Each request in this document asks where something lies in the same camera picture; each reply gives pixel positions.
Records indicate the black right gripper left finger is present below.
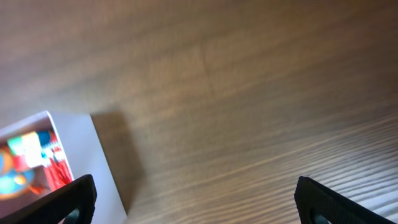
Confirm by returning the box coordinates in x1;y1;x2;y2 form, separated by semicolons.
1;174;97;224

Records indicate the red toy truck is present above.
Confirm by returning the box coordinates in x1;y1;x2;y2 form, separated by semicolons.
37;131;73;191

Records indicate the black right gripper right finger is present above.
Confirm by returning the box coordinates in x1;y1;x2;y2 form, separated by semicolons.
294;176;394;224

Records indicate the yellow duck toy blue hat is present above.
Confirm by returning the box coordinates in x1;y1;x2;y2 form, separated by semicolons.
1;149;45;200

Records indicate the white box pink inside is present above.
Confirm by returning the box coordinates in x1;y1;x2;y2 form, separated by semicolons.
1;111;127;224

